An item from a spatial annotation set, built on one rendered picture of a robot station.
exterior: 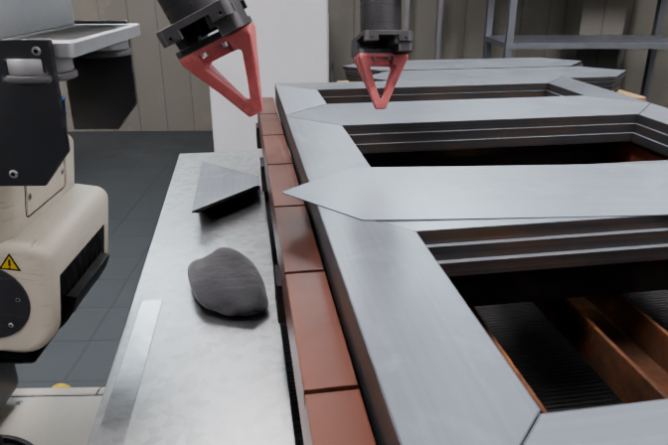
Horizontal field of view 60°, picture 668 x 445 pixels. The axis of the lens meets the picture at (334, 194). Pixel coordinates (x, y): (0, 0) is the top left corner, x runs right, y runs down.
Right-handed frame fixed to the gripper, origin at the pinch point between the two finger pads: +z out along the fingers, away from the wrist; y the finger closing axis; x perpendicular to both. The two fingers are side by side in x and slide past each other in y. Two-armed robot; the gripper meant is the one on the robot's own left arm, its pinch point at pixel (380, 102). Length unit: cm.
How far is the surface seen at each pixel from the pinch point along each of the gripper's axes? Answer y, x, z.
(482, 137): 19.8, -23.1, 5.5
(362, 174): -6.5, 3.8, 9.4
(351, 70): 93, -12, -13
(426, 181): -10.0, -3.8, 10.1
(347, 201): -15.3, 7.2, 11.6
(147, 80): 366, 94, -29
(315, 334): -33.8, 12.9, 20.2
